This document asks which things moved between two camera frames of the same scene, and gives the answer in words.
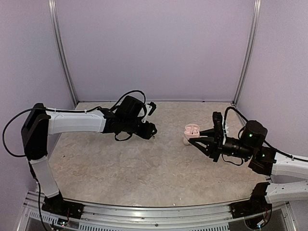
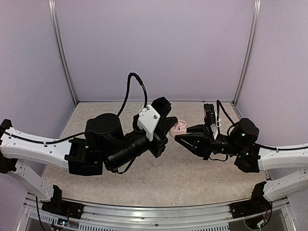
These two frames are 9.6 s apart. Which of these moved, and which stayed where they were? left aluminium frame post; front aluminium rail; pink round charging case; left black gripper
Moved: left black gripper; pink round charging case
Stayed: left aluminium frame post; front aluminium rail
